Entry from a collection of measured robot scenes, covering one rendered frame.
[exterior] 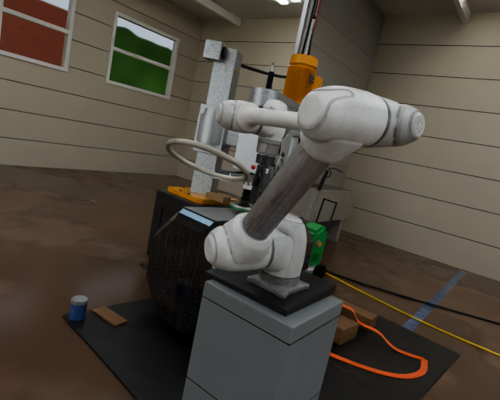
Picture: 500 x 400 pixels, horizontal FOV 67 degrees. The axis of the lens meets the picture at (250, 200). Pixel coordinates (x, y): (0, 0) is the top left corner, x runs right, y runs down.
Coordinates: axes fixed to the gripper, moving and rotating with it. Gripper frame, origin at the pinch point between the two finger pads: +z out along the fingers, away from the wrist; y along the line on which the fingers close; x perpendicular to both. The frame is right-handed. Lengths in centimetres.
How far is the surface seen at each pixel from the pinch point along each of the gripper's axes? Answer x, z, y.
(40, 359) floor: 85, 110, 48
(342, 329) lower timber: -104, 98, 89
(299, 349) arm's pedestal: -16, 40, -37
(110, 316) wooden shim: 58, 108, 96
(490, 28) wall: -406, -258, 413
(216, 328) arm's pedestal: 9.8, 44.3, -20.2
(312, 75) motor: -61, -82, 160
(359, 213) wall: -319, 79, 504
